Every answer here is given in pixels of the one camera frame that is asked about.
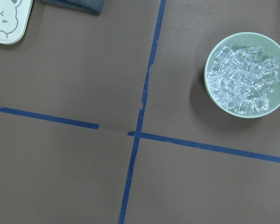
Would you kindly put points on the green bowl of ice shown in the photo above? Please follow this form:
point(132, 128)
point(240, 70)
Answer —
point(242, 75)

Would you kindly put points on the cream bear tray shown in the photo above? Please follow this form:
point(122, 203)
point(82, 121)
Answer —
point(14, 16)

